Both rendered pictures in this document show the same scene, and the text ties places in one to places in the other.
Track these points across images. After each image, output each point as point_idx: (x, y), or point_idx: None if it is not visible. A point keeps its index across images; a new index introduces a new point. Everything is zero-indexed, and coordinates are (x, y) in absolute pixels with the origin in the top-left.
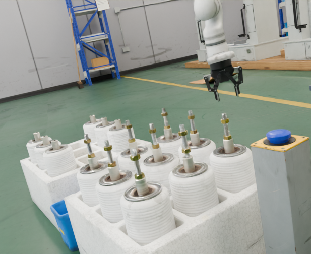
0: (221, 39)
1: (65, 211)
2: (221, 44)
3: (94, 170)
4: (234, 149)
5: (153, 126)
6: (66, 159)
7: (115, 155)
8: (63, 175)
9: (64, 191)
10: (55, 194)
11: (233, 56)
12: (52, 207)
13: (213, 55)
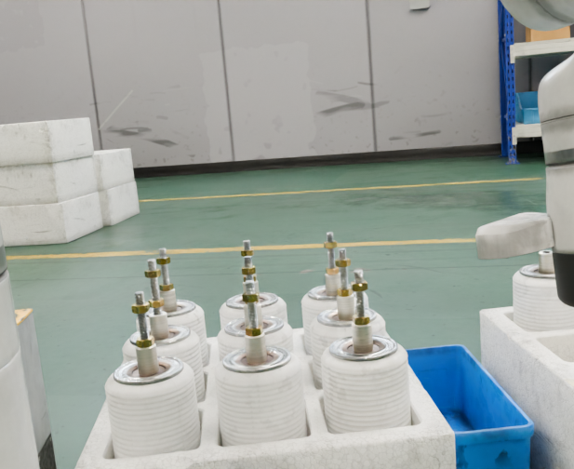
0: (545, 147)
1: (466, 375)
2: (547, 172)
3: (320, 291)
4: (143, 376)
5: (245, 263)
6: (519, 296)
7: (547, 364)
8: (500, 319)
9: (489, 345)
10: (483, 339)
11: (477, 252)
12: (445, 345)
13: (546, 214)
